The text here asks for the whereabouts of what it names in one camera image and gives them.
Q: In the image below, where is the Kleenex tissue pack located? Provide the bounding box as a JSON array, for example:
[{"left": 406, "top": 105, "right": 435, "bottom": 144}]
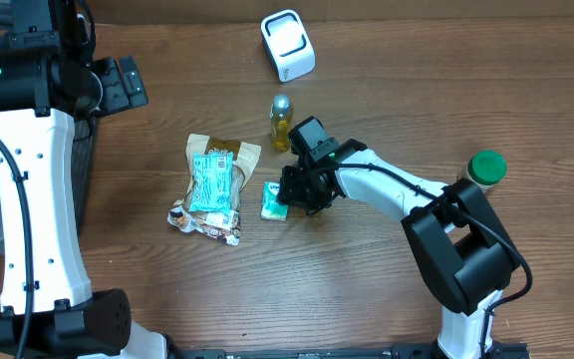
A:
[{"left": 260, "top": 181, "right": 289, "bottom": 221}]

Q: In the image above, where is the yellow liquid bottle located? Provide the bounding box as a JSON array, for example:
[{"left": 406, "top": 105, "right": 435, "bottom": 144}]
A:
[{"left": 270, "top": 94, "right": 293, "bottom": 152}]

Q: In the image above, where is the brown teal snack bag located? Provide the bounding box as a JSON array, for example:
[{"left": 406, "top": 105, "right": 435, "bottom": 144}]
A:
[{"left": 167, "top": 134, "right": 262, "bottom": 246}]

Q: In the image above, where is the green lid jar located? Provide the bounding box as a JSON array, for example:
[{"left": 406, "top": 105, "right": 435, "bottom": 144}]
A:
[{"left": 457, "top": 150, "right": 507, "bottom": 192}]

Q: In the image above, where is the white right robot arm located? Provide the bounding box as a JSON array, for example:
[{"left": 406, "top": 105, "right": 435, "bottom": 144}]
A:
[{"left": 277, "top": 139, "right": 527, "bottom": 358}]

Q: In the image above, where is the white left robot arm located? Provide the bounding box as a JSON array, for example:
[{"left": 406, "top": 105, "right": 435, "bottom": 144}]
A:
[{"left": 0, "top": 1, "right": 174, "bottom": 358}]

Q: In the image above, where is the white barcode scanner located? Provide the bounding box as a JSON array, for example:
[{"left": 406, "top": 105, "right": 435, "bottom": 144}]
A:
[{"left": 260, "top": 9, "right": 316, "bottom": 83}]

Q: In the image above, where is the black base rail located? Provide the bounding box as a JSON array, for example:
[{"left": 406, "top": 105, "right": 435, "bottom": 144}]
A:
[{"left": 166, "top": 341, "right": 531, "bottom": 359}]

